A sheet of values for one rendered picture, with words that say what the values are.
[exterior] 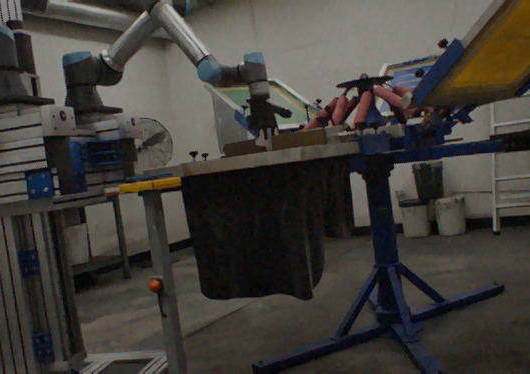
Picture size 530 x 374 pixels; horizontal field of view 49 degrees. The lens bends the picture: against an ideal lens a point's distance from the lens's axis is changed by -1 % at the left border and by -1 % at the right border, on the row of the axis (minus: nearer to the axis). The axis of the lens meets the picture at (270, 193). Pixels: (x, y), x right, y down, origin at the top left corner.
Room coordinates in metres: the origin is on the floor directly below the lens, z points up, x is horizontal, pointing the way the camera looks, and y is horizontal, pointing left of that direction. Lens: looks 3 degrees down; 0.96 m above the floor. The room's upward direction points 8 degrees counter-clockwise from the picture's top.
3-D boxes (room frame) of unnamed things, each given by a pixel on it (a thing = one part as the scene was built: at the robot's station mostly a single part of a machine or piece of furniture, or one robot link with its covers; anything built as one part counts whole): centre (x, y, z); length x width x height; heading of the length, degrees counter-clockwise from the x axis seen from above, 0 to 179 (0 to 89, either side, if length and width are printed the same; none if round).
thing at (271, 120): (2.14, -0.01, 1.14); 0.09 x 0.08 x 0.12; 61
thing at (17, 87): (1.85, 0.79, 1.31); 0.15 x 0.15 x 0.10
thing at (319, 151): (2.16, -0.04, 0.97); 0.79 x 0.58 x 0.04; 150
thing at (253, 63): (2.14, 0.00, 1.30); 0.09 x 0.08 x 0.11; 64
